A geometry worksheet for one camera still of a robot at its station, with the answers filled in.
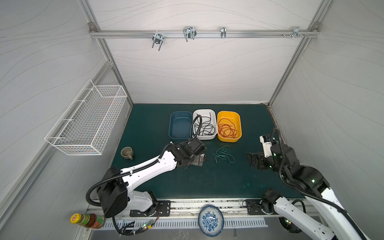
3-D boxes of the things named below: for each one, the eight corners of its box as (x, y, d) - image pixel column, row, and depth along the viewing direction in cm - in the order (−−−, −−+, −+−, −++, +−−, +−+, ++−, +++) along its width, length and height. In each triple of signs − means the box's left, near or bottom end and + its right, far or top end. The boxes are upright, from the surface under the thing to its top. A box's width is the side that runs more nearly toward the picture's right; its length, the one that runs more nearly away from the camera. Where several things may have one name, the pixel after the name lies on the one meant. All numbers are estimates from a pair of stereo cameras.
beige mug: (122, 160, 92) (118, 156, 88) (125, 150, 96) (122, 146, 93) (132, 160, 92) (130, 156, 88) (135, 150, 96) (133, 146, 93)
